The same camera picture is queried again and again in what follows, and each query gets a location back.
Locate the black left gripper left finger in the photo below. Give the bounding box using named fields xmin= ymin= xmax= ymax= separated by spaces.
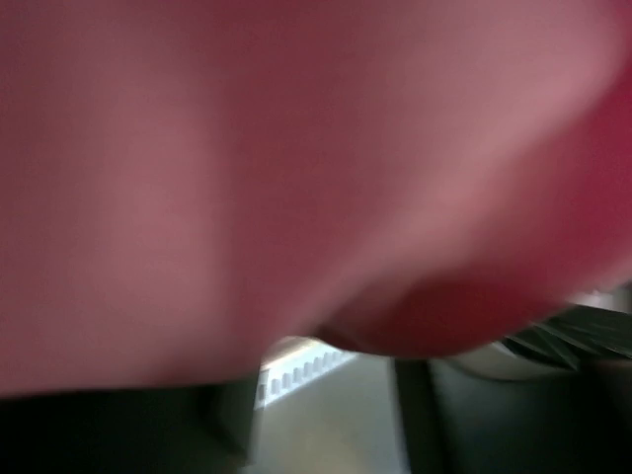
xmin=1 ymin=377 xmax=258 ymax=474

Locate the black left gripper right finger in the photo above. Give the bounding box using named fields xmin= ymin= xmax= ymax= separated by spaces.
xmin=394 ymin=359 xmax=631 ymax=473

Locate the pink floral pillowcase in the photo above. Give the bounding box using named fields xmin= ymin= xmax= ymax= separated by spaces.
xmin=1 ymin=1 xmax=631 ymax=397

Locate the white slotted cable duct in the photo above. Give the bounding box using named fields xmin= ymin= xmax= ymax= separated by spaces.
xmin=255 ymin=338 xmax=357 ymax=410

